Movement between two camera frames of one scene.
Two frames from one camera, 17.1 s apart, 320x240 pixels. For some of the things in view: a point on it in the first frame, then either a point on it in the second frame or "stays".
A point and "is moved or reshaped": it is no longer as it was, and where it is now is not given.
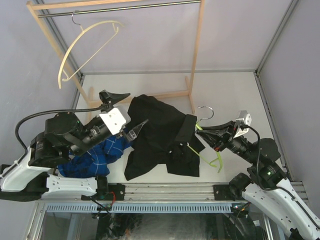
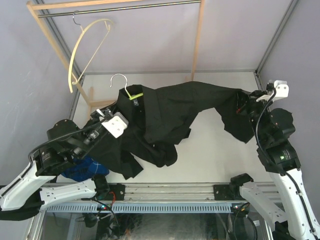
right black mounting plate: [223, 192] stays
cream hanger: [116, 24] to [70, 79]
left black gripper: [108, 97] to [100, 113]
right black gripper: [220, 135] to [246, 99]
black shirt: [169, 136] is moved or reshaped
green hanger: [219, 158] to [130, 96]
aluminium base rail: [152, 192] stays
